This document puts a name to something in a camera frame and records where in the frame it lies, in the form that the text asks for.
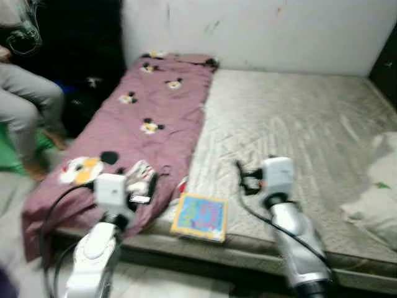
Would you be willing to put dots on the colourful children's book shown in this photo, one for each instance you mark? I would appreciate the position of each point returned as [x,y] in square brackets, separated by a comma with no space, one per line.
[200,217]

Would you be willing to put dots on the white pillow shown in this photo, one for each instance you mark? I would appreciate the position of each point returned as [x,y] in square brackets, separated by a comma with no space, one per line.
[375,198]

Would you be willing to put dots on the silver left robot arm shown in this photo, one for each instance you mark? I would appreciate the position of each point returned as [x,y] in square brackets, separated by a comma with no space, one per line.
[93,261]

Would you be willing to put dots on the white quilted mattress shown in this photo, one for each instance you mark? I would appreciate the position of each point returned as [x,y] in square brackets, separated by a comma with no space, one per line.
[291,118]

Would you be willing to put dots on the purple cartoon mouse blanket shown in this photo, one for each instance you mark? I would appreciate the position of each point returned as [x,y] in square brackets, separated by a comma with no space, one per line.
[149,105]

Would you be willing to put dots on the person in grey trousers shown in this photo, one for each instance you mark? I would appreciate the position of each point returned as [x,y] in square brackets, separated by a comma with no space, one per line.
[22,99]

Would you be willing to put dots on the black tufted headboard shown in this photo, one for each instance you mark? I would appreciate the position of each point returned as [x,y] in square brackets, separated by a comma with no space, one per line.
[386,65]

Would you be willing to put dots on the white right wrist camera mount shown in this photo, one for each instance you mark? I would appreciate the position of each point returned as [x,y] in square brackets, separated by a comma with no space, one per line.
[277,174]

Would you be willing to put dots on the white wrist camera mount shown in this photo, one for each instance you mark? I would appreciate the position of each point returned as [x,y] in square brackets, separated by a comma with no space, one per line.
[110,192]
[277,174]

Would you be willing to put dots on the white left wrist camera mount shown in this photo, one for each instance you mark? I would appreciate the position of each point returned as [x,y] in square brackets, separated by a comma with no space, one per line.
[110,192]

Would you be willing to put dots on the dark bed frame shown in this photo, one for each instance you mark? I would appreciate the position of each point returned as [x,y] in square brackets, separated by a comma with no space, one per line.
[372,288]

